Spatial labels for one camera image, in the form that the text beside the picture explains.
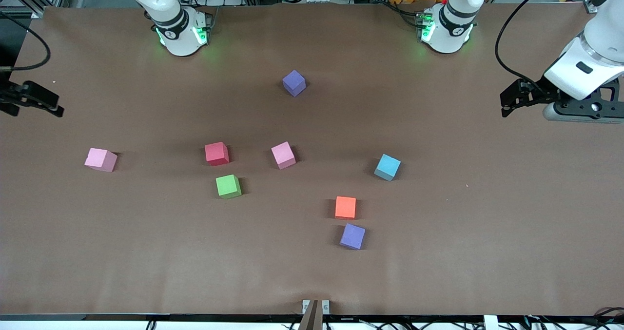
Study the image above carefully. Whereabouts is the light blue foam cube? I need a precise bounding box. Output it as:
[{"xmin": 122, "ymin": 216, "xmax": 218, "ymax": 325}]
[{"xmin": 374, "ymin": 154, "xmax": 401, "ymax": 181}]

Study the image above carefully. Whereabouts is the green foam cube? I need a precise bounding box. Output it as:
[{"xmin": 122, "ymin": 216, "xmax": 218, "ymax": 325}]
[{"xmin": 216, "ymin": 175, "xmax": 242, "ymax": 199}]

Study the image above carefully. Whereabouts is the orange foam cube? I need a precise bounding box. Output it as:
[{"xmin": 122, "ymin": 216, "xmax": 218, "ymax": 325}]
[{"xmin": 335, "ymin": 196, "xmax": 357, "ymax": 220}]

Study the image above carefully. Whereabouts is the purple foam cube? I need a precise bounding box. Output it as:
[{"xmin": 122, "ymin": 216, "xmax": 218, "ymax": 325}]
[
  {"xmin": 283, "ymin": 70, "xmax": 307, "ymax": 97},
  {"xmin": 340, "ymin": 223, "xmax": 366, "ymax": 250}
]

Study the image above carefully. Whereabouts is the pink foam cube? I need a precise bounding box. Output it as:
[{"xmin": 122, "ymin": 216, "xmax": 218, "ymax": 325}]
[
  {"xmin": 271, "ymin": 141, "xmax": 296, "ymax": 170},
  {"xmin": 84, "ymin": 148, "xmax": 118, "ymax": 173}
]

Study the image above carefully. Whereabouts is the red foam cube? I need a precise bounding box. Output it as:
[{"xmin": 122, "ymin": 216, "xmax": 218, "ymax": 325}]
[{"xmin": 205, "ymin": 142, "xmax": 230, "ymax": 166}]

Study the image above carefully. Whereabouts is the brown table cover sheet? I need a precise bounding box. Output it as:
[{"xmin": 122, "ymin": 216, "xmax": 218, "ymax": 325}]
[{"xmin": 0, "ymin": 3, "xmax": 624, "ymax": 316}]

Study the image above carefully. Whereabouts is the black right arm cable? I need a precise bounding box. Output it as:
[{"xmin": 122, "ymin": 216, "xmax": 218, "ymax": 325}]
[{"xmin": 0, "ymin": 11, "xmax": 51, "ymax": 72}]

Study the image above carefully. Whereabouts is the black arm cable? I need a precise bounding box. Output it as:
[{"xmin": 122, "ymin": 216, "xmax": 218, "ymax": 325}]
[
  {"xmin": 0, "ymin": 11, "xmax": 51, "ymax": 72},
  {"xmin": 495, "ymin": 0, "xmax": 588, "ymax": 94}
]

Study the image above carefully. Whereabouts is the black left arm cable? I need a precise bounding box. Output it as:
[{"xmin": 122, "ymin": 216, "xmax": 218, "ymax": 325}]
[{"xmin": 495, "ymin": 0, "xmax": 588, "ymax": 94}]

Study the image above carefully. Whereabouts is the silver metal bracket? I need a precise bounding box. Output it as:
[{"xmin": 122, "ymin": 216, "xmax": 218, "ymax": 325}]
[{"xmin": 302, "ymin": 299, "xmax": 330, "ymax": 315}]

